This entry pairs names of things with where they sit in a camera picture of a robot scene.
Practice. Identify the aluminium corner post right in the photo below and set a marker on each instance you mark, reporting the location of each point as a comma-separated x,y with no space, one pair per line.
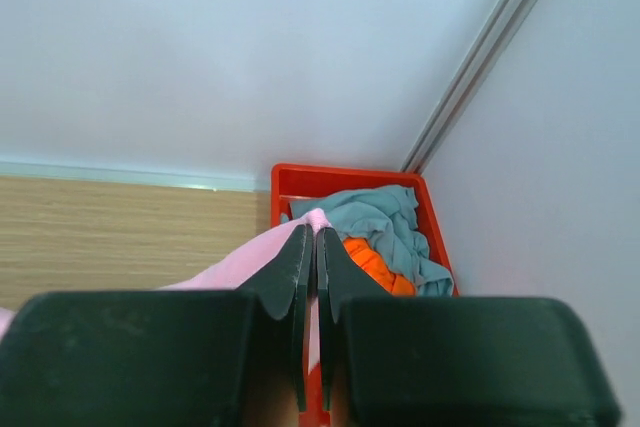
496,34

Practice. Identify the pink t shirt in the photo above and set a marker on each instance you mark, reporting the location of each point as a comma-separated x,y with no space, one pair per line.
235,269

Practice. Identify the grey-teal t shirt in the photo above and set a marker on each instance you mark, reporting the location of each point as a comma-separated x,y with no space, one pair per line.
387,218

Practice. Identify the red plastic bin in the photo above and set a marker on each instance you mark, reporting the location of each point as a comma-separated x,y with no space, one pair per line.
430,217

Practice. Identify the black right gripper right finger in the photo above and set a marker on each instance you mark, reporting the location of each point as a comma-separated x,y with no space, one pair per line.
537,365

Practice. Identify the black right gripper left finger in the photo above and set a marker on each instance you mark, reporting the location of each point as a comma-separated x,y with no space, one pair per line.
232,357

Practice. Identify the orange t shirt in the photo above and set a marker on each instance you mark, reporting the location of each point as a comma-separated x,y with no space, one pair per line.
372,263

